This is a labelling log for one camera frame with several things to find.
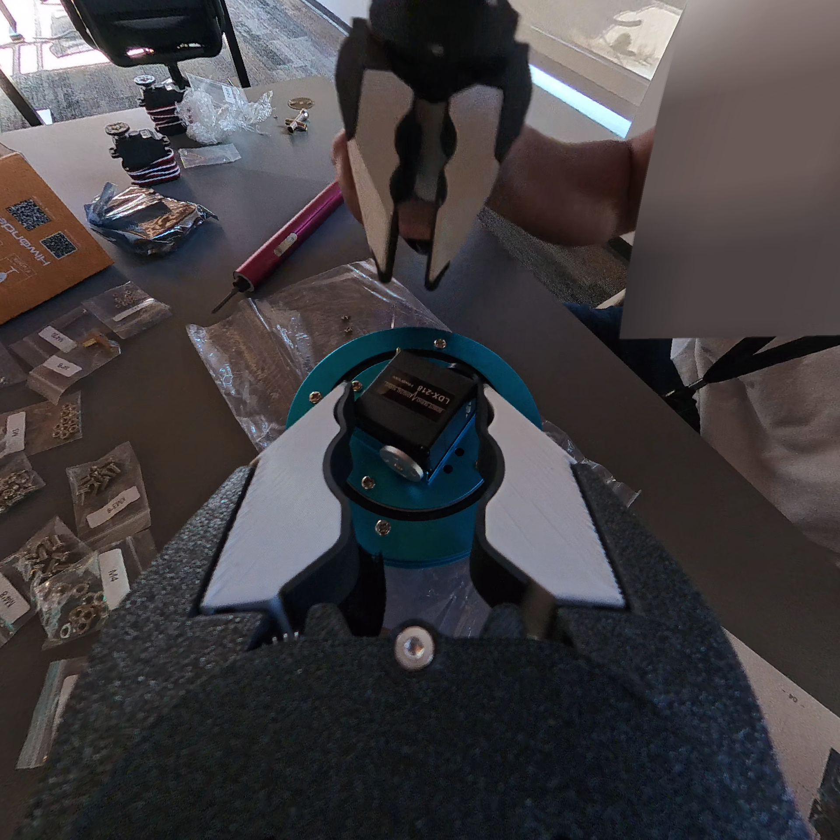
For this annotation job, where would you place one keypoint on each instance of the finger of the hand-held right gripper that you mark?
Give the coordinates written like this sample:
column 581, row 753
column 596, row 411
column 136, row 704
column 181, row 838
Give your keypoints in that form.
column 377, row 164
column 469, row 170

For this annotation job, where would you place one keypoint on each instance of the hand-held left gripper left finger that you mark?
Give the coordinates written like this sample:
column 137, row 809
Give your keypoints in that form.
column 275, row 525

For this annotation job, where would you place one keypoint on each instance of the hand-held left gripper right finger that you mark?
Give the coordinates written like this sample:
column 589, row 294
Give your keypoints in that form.
column 551, row 525

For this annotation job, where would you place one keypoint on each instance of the red screwdriver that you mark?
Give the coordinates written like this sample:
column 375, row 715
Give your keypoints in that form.
column 295, row 226

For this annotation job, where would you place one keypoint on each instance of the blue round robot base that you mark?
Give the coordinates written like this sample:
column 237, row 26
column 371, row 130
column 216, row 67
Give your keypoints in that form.
column 387, row 344

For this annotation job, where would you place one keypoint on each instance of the person's right forearm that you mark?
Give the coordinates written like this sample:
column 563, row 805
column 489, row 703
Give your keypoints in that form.
column 571, row 190

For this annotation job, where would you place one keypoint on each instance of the dark grey desk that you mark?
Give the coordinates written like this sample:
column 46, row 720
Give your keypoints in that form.
column 164, row 407

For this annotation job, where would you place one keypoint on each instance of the person's right hand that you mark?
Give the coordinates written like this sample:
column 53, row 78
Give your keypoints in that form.
column 344, row 180

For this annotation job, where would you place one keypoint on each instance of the brass fitting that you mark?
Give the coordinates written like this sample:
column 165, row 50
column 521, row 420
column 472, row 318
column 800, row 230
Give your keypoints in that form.
column 298, row 123

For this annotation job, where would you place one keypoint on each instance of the round metal servo horn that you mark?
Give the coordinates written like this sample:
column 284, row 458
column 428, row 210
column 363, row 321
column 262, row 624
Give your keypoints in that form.
column 300, row 103

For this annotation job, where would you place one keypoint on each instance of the crumpled clear plastic wrap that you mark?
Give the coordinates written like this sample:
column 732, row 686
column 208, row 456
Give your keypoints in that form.
column 223, row 111

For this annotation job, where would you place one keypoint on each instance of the large clear plastic bag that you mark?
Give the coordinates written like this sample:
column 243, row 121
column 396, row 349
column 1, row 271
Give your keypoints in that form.
column 295, row 308

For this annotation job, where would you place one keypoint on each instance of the small flat clear bag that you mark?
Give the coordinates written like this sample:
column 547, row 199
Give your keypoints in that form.
column 210, row 156

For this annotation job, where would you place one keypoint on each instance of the group of small screw bags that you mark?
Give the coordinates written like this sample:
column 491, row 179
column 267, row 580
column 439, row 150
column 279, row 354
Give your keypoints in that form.
column 98, row 485

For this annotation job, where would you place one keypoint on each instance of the dark foil bag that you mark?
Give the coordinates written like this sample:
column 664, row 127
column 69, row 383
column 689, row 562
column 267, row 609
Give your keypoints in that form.
column 151, row 220

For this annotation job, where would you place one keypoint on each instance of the white shirt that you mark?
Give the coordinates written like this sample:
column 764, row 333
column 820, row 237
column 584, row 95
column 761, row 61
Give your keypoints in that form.
column 774, row 446

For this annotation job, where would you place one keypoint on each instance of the black office chair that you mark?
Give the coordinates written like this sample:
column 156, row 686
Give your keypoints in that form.
column 157, row 33

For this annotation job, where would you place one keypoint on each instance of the printed instruction manual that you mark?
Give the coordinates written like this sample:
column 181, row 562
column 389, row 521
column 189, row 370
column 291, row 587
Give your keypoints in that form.
column 787, row 722

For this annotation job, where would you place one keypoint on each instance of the orange cardboard box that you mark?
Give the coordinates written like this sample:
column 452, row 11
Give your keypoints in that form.
column 26, row 190

